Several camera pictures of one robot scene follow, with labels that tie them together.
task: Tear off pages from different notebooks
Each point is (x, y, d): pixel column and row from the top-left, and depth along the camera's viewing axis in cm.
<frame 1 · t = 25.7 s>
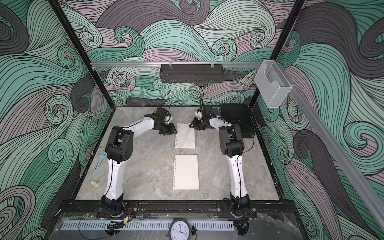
left hand: (174, 131, 100), fingers open
right hand: (188, 126, 105), fingers open
near open spiral notebook: (185, 172, 88), on the table
blue handled scissors: (102, 154, 94), on the table
small yellow-green object: (95, 184, 80), point 3 cm above the table

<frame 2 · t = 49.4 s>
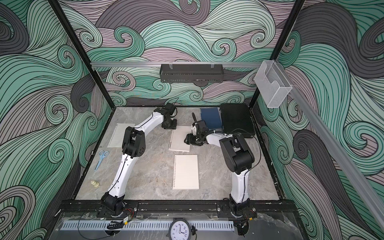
left hand: (173, 125, 106), fingers open
right hand: (185, 142, 98), fingers open
torn lined notebook page: (117, 139, 103), on the table
the other named things where they were.

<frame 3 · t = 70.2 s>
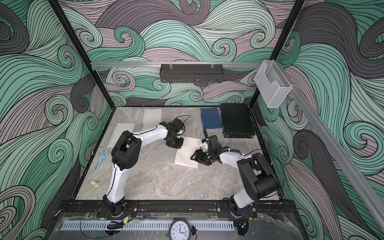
left hand: (179, 147, 96), fingers closed
right hand: (192, 160, 88), fingers open
near open spiral notebook: (183, 155, 94), on the table
the other named things where they were.

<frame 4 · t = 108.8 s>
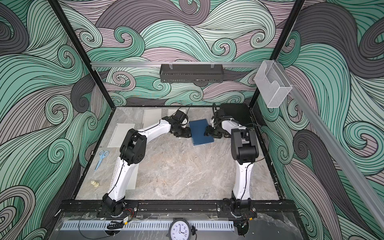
left hand: (189, 133, 99), fingers open
right hand: (207, 135, 102), fingers open
torn lined page: (135, 183, 83), on the table
